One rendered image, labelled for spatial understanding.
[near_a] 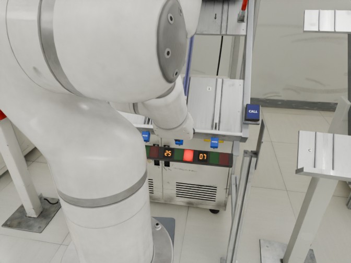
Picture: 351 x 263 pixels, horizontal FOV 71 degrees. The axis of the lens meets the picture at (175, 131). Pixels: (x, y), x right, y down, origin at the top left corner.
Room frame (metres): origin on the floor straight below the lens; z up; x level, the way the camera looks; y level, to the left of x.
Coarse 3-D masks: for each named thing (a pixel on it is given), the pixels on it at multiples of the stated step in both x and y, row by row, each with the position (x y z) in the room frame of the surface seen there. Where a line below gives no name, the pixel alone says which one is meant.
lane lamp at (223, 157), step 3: (219, 153) 0.62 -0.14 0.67; (222, 153) 0.62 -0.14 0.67; (225, 153) 0.62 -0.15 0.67; (228, 153) 0.62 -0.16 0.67; (219, 156) 0.62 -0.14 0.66; (222, 156) 0.62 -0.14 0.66; (225, 156) 0.62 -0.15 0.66; (228, 156) 0.62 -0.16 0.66; (219, 159) 0.61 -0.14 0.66; (222, 159) 0.61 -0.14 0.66; (225, 159) 0.61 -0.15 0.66; (228, 159) 0.61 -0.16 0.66; (219, 162) 0.60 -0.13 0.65; (222, 162) 0.60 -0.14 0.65; (225, 162) 0.60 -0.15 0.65; (228, 162) 0.60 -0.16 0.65
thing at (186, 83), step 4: (192, 36) 0.93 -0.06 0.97; (192, 40) 0.92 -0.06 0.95; (192, 44) 0.90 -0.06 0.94; (192, 48) 0.89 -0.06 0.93; (188, 52) 0.88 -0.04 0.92; (188, 56) 0.87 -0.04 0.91; (188, 60) 0.86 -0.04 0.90; (188, 64) 0.85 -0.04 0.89; (188, 68) 0.83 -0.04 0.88; (188, 72) 0.82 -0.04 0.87; (188, 76) 0.81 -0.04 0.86; (184, 80) 0.80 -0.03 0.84; (188, 80) 0.80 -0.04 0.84; (184, 84) 0.79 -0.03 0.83; (188, 84) 0.80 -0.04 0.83; (184, 88) 0.78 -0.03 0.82; (184, 92) 0.77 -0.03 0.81
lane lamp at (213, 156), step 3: (210, 153) 0.63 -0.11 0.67; (213, 153) 0.63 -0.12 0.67; (216, 153) 0.63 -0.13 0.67; (210, 156) 0.62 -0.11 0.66; (213, 156) 0.62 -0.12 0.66; (216, 156) 0.62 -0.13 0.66; (210, 159) 0.61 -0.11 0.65; (213, 159) 0.61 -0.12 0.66; (216, 159) 0.61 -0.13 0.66; (210, 162) 0.61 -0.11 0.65; (213, 162) 0.61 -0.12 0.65; (216, 162) 0.61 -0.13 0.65
